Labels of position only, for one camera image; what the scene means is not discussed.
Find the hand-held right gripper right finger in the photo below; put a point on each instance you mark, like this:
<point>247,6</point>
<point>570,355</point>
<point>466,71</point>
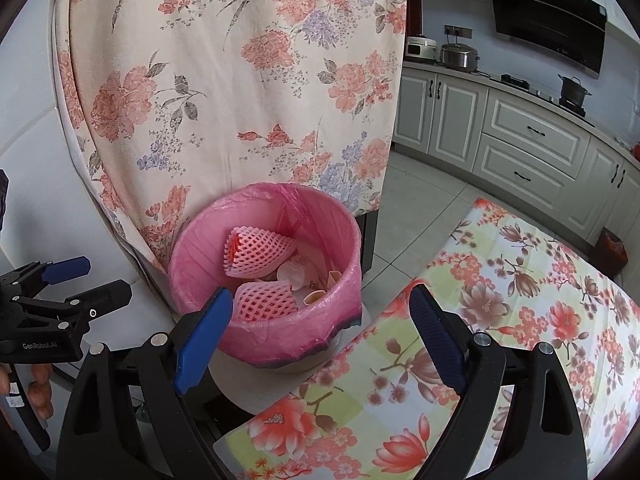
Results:
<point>437,340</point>

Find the red kettle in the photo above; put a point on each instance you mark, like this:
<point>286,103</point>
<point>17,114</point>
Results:
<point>636,151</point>

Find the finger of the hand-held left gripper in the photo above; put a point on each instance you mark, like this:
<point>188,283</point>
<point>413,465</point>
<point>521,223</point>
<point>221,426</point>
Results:
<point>67,267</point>
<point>107,295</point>

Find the pink trash bin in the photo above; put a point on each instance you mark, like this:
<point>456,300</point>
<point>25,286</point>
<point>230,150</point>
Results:
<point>270,335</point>

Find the red waste basket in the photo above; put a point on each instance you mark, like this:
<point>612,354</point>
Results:
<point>611,252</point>

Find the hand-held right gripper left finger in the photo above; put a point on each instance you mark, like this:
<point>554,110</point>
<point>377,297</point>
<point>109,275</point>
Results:
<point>202,335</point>

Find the black furniture leg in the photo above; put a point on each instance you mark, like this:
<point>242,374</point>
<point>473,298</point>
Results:
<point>366,242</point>

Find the steel pressure cooker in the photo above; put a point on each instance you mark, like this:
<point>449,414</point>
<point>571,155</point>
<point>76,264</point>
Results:
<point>459,57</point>

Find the white round stool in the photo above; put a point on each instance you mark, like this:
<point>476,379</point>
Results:
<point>260,385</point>

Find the black range hood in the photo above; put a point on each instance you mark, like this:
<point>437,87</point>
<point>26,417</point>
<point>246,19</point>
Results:
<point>545,20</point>

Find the floral curtain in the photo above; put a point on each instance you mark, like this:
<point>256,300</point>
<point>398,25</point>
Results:
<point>225,85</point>

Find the white lower kitchen cabinets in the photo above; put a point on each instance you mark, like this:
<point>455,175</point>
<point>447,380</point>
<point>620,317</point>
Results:
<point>530,140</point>

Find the white rice cooker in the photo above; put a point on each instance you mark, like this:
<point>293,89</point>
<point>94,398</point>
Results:
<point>421,50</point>

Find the black gas stove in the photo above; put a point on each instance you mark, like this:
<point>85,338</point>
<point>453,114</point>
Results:
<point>520,82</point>

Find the person's left hand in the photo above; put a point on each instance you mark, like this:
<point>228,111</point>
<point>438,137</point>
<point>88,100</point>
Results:
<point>42,390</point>

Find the wooden glass door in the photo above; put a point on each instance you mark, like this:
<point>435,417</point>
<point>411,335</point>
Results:
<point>414,5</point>

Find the pink foam fruit net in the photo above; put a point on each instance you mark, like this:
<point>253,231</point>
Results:
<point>265,302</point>
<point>260,255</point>

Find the wide wall socket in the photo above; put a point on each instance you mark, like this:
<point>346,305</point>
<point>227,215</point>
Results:
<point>458,31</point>

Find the black cooking pot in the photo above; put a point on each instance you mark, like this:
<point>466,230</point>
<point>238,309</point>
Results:
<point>572,91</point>

